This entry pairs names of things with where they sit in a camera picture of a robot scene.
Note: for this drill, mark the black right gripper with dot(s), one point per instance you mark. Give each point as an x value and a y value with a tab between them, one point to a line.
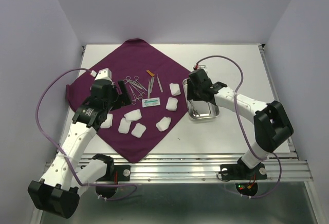
190	94

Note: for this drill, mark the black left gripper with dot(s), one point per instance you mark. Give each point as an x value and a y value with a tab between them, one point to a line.
126	96

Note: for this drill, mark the curved white handle tweezers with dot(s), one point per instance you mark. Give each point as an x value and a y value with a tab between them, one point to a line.
193	107

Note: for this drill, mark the suture packet white green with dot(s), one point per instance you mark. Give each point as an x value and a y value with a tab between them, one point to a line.
149	102

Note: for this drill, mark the curved tip tweezers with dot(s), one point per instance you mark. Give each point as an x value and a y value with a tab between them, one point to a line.
148	90

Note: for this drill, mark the straight serrated tweezers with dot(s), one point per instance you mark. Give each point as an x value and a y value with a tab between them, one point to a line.
159	84

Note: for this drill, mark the scalpel with orange cover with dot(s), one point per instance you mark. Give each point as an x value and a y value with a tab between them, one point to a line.
151	80

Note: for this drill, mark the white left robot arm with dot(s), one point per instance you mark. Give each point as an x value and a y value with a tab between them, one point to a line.
60	188

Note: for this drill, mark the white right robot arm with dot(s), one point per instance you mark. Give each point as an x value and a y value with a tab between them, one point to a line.
272	126

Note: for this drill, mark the surgical scissors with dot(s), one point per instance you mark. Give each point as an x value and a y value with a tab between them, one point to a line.
130	80

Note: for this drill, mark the hemostat forceps lower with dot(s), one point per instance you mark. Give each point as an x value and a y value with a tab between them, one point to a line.
134	97

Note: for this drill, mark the gauze pad top right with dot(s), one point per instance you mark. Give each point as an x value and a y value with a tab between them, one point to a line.
175	89

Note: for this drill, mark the gauze pad centre large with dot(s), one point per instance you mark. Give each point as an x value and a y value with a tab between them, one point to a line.
133	116

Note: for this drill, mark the steel tray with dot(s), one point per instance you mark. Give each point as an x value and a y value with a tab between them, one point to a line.
206	110

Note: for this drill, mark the hemostat forceps upper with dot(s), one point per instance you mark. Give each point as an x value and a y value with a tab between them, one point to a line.
136	80

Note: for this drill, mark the gauze pad middle right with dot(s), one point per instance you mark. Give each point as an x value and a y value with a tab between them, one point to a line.
172	104

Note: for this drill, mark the gauze pad lower left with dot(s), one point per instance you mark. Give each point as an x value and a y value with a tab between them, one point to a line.
124	126

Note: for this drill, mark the gauze pad far left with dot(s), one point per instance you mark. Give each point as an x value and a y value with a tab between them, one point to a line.
108	122

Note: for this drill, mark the purple cloth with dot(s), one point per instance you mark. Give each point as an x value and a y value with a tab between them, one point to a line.
133	58

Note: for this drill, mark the gauze pad bottom centre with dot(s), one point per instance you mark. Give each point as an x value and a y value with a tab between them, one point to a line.
138	130

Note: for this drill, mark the gauze pad bottom right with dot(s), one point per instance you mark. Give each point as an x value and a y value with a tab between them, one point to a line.
163	124

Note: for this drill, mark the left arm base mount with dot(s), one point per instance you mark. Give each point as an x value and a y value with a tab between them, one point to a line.
104	170

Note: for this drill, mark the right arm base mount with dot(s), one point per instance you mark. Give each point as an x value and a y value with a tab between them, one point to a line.
246	178

